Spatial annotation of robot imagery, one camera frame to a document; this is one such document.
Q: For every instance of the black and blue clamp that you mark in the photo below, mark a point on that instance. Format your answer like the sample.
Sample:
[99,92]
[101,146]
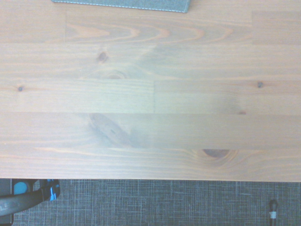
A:
[26,195]

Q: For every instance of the grey felt desk organizer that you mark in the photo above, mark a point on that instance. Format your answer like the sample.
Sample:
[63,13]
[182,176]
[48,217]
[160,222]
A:
[122,3]

